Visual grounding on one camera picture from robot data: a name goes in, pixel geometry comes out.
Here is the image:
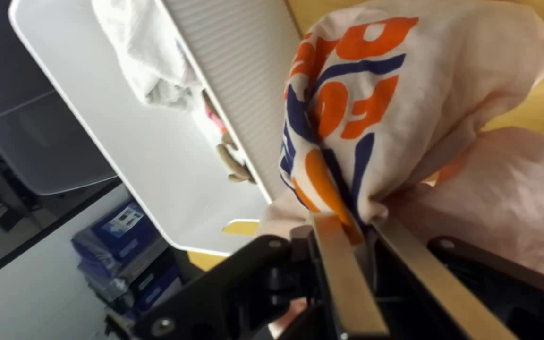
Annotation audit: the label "bright pink cloth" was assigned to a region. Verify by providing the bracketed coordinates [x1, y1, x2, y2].
[201, 92, 224, 135]

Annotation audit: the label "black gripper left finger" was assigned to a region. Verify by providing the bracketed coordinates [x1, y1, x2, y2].
[307, 209, 390, 340]

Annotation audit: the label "brown plush toy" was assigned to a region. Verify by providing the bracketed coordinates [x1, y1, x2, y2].
[213, 131, 256, 184]

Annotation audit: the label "white towel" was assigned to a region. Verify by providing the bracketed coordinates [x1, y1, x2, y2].
[90, 0, 205, 109]

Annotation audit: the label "pale pink shirt orange print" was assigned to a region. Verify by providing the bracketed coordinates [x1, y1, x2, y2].
[256, 0, 544, 288]

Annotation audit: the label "white plastic storage bin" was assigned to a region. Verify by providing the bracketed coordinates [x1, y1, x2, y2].
[7, 0, 303, 256]

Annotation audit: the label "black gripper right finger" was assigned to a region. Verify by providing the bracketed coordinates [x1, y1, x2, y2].
[371, 214, 521, 340]

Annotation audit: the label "grey office chair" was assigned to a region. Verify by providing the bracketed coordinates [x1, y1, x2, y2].
[0, 86, 120, 197]

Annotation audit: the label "blue storage boxes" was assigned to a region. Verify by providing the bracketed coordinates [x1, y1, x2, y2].
[71, 199, 188, 318]

